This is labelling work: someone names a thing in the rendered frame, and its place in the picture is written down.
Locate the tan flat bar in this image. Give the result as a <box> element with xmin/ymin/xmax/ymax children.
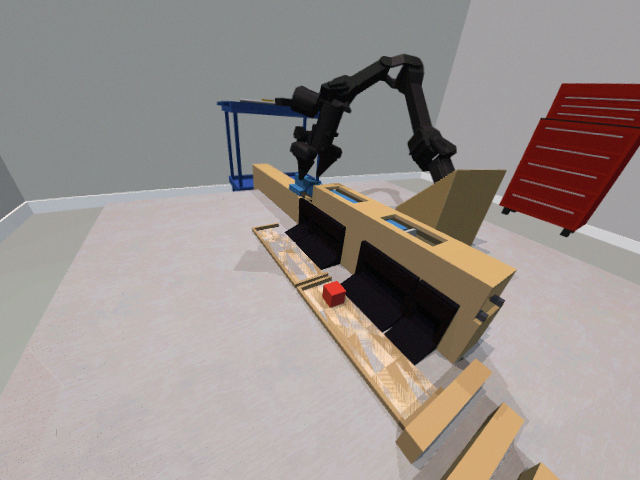
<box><xmin>440</xmin><ymin>403</ymin><xmax>524</xmax><ymax>480</ymax></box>

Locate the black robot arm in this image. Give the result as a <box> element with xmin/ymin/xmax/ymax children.
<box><xmin>290</xmin><ymin>54</ymin><xmax>457</xmax><ymax>183</ymax></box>

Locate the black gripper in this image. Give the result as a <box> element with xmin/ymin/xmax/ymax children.
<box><xmin>290</xmin><ymin>120</ymin><xmax>342</xmax><ymax>180</ymax></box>

